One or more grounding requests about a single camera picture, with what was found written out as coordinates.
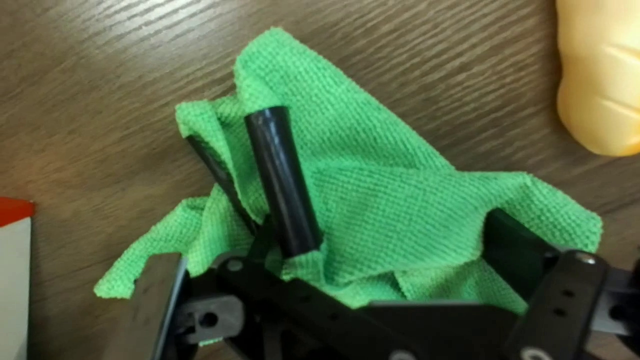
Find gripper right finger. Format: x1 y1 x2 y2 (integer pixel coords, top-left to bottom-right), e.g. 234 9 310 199
481 209 610 360

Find black marker pen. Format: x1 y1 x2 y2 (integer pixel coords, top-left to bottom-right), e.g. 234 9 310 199
242 104 326 260

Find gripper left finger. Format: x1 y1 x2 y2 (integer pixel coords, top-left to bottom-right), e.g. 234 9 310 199
101 250 245 360

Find green microfiber towel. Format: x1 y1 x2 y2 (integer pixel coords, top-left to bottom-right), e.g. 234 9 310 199
92 26 605 317

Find yellow toy corn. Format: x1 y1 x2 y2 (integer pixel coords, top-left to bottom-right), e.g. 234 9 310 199
554 0 640 160

